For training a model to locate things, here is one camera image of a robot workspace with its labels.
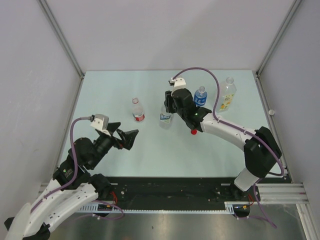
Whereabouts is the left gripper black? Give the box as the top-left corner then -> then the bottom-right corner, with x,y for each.
88,121 -> 139,168

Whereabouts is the green label clear bottle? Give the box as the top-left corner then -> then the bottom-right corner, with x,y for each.
159,104 -> 174,130

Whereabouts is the red cap water bottle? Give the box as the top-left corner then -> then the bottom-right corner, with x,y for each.
132,97 -> 145,122

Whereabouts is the blue label Pocari bottle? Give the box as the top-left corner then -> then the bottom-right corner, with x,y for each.
193,86 -> 208,107

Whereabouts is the red bottle cap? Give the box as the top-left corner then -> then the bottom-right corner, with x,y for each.
190,129 -> 197,135

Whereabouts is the square clear juice bottle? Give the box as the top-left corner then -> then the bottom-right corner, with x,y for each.
216,77 -> 237,113

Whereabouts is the blue Pocari bottle cap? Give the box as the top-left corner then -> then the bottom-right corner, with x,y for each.
268,109 -> 275,116

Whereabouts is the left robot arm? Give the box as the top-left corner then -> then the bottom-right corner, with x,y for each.
4,114 -> 139,240

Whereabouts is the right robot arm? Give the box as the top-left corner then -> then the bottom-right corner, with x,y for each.
164,88 -> 284,201

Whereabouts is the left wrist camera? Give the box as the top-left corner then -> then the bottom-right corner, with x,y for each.
90,114 -> 110,135

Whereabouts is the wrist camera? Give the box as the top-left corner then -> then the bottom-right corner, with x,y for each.
90,114 -> 110,135
168,77 -> 186,93

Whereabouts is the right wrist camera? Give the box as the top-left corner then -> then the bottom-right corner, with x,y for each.
168,77 -> 186,93

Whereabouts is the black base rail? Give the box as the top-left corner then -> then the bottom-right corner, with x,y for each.
74,176 -> 262,211

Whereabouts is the white cable duct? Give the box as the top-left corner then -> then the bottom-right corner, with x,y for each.
76,201 -> 251,215

